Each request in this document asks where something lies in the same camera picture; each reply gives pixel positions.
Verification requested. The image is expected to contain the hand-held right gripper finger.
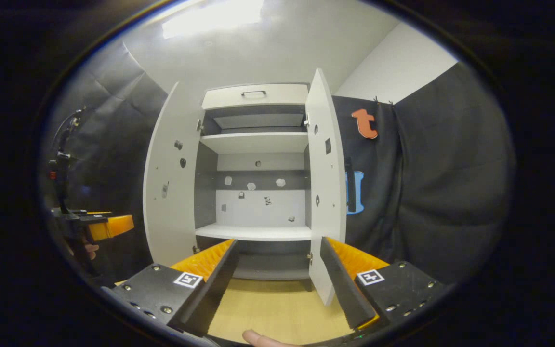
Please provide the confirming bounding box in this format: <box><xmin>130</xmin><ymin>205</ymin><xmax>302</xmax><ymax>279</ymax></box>
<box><xmin>320</xmin><ymin>236</ymin><xmax>451</xmax><ymax>331</ymax></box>
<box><xmin>102</xmin><ymin>239</ymin><xmax>240</xmax><ymax>338</ymax></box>
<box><xmin>85</xmin><ymin>211</ymin><xmax>135</xmax><ymax>241</ymax></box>

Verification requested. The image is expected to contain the beige shoe cabinet door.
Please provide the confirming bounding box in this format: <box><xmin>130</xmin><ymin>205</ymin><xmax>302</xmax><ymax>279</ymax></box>
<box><xmin>305</xmin><ymin>67</ymin><xmax>348</xmax><ymax>307</ymax></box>
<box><xmin>143</xmin><ymin>81</ymin><xmax>206</xmax><ymax>268</ymax></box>

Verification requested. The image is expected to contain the beige double-door shoe cabinet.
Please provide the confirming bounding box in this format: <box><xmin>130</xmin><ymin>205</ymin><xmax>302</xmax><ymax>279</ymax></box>
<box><xmin>143</xmin><ymin>67</ymin><xmax>348</xmax><ymax>307</ymax></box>

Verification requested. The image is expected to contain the black backdrop cloth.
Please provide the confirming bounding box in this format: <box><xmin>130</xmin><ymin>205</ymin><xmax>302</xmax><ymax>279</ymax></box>
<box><xmin>39</xmin><ymin>41</ymin><xmax>516</xmax><ymax>290</ymax></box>

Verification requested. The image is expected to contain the ceiling light panel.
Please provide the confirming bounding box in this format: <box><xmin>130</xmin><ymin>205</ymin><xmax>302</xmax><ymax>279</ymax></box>
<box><xmin>162</xmin><ymin>0</ymin><xmax>264</xmax><ymax>40</ymax></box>

